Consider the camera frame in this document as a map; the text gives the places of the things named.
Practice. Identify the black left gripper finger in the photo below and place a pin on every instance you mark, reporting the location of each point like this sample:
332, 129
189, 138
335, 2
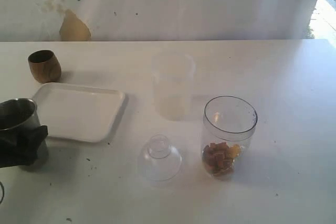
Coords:
26, 148

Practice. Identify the steel metal cup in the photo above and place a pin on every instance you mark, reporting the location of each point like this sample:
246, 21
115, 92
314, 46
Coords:
19, 114

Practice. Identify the brown wooden cup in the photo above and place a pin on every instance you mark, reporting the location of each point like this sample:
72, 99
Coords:
44, 66

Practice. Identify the wooden block pieces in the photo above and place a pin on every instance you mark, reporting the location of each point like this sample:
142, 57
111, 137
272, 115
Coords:
215, 161

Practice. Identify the gold coin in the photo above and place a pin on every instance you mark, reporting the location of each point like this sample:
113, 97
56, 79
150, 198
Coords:
233, 151

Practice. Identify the clear dome jar lid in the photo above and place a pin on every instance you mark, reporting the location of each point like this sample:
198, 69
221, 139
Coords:
159, 162

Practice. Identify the clear plastic jar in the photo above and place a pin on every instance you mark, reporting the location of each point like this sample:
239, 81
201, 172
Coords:
228, 119

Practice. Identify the white rectangular tray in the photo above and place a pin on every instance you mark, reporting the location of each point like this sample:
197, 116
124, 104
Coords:
78, 113

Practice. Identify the frosted plastic beaker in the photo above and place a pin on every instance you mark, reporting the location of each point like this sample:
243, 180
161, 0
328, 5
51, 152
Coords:
172, 78

